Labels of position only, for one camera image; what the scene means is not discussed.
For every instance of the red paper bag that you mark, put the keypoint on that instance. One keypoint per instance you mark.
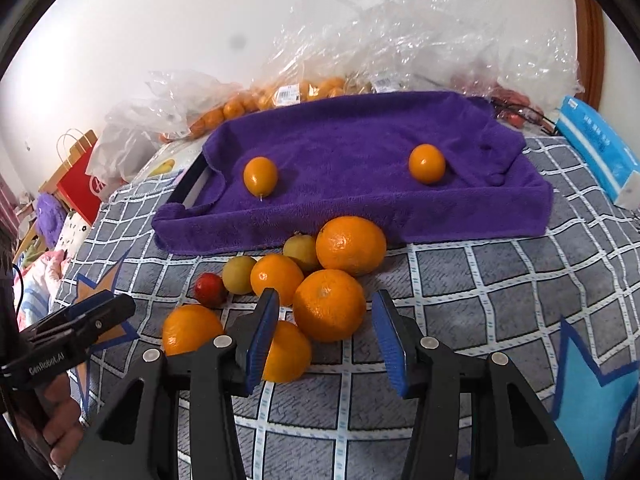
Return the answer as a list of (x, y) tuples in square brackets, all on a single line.
[(75, 195)]

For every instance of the purple fluffy cushion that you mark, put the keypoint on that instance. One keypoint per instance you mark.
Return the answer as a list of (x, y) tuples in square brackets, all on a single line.
[(50, 217)]

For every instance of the person's left hand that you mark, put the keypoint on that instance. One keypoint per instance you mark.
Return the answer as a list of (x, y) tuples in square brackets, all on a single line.
[(62, 420)]

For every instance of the yellow green round fruit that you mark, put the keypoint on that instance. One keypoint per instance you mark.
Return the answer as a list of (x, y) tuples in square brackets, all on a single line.
[(301, 251), (239, 274)]

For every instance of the fruit print mat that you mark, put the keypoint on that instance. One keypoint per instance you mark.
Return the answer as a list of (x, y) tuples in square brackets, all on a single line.
[(160, 165)]

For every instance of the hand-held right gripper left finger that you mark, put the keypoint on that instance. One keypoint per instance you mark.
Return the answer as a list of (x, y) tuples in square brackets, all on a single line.
[(262, 332)]

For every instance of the blue tissue pack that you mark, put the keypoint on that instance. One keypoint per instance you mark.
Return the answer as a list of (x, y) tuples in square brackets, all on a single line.
[(595, 145)]

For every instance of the pile of red fruits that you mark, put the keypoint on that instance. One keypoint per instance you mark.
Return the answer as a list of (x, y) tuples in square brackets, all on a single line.
[(510, 107)]

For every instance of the pink cloth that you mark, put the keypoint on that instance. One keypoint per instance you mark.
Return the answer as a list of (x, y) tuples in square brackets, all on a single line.
[(45, 270)]

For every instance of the white dotted cloth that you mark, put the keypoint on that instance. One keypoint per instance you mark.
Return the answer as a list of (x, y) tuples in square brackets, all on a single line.
[(72, 232)]

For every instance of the crinkled clear plastic bag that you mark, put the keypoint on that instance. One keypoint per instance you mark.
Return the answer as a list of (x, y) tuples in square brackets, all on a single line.
[(410, 35)]

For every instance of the large orange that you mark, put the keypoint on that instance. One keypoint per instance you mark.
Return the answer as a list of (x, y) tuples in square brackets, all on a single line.
[(329, 305), (351, 245)]

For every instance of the small red fruit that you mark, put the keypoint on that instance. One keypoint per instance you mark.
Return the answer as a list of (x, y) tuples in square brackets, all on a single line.
[(209, 289)]

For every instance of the purple towel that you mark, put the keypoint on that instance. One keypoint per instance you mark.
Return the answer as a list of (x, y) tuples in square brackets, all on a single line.
[(350, 150)]

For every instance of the white plastic bag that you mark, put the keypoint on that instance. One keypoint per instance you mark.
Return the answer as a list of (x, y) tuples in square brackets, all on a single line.
[(115, 155)]

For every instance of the translucent plastic bag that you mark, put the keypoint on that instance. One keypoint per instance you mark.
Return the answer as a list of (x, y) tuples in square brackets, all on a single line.
[(175, 95)]

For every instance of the wooden door frame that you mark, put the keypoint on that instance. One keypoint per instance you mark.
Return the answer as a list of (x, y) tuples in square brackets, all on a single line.
[(590, 35)]

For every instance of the labelled clear bag of oranges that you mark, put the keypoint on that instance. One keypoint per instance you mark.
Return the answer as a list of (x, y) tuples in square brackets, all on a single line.
[(300, 91)]

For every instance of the small oval orange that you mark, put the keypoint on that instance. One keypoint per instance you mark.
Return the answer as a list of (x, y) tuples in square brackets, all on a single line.
[(426, 163), (260, 176)]

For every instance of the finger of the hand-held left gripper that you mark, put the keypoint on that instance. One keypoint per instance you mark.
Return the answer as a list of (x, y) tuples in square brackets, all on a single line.
[(92, 302), (110, 312)]

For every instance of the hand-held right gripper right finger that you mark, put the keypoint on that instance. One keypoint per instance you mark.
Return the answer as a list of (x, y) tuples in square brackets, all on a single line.
[(390, 342)]

